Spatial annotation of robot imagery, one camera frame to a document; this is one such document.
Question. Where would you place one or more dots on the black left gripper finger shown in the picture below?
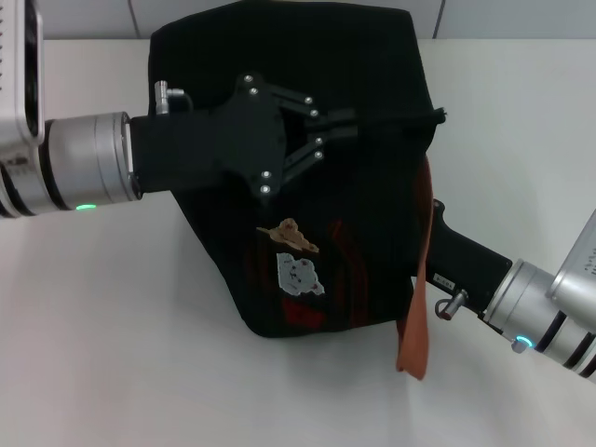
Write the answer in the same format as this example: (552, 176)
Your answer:
(344, 132)
(342, 116)

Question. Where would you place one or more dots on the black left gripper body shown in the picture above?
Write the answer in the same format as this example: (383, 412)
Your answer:
(186, 149)

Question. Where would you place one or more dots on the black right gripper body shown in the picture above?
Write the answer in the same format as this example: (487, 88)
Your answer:
(465, 265)

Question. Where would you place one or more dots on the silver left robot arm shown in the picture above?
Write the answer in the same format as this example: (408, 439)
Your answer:
(84, 163)

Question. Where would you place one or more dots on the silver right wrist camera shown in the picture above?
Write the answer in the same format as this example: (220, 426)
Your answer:
(577, 265)

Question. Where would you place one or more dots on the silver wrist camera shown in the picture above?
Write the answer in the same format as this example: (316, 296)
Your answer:
(577, 265)
(14, 70)

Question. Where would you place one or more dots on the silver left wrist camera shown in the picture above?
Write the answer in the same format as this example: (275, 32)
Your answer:
(14, 70)

